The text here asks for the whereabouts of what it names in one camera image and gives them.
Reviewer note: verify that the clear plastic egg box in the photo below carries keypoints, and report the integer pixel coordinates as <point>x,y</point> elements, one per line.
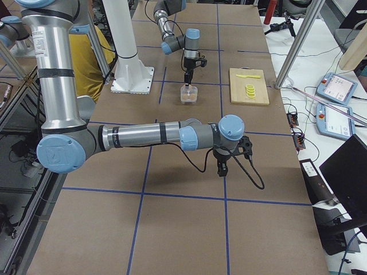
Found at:
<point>188,92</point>

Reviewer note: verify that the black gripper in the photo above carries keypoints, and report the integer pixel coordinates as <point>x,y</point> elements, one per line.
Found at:
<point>189,64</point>
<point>221,157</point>

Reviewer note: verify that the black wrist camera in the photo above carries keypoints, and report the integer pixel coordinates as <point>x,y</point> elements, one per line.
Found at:
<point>245,148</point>
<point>201,62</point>

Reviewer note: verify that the black electronics box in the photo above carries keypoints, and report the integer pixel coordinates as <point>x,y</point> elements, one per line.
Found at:
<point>317,189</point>

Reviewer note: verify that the blue teach pendant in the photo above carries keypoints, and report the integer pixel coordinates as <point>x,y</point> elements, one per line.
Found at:
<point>336,88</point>
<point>334,124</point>

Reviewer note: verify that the small circuit board upper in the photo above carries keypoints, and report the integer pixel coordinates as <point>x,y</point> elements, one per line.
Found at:
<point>292,118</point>

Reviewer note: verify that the aluminium frame post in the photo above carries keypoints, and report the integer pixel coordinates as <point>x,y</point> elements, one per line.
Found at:
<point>305,27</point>

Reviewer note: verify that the person in yellow shirt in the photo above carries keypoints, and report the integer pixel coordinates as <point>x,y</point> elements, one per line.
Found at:
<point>89,79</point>

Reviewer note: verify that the small circuit board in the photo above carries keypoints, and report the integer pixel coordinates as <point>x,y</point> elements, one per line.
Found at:
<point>298,139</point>
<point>292,118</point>

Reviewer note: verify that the yellow plastic knife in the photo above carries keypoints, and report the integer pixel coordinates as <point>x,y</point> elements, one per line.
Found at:
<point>248,76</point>

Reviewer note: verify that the near blue teach pendant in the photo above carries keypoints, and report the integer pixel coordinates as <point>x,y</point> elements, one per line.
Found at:
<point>334,124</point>

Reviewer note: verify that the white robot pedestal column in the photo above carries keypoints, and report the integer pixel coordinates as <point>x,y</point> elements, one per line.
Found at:
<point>131,75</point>

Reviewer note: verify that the bamboo cutting board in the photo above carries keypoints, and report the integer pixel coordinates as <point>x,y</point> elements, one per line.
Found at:
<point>238,90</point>

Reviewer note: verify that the black monitor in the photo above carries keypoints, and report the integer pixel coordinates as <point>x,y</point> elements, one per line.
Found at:
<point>345,172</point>

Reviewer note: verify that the small circuit board lower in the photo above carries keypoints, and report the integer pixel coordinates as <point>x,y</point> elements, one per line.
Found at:
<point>298,139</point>

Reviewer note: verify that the far blue teach pendant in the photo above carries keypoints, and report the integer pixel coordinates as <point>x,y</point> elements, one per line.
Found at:
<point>336,88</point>

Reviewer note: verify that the black tripod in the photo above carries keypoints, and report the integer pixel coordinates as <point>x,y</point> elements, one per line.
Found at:
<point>287,24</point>

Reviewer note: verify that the long metal grabber stick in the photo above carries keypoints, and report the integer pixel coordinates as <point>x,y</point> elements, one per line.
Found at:
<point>351,117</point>

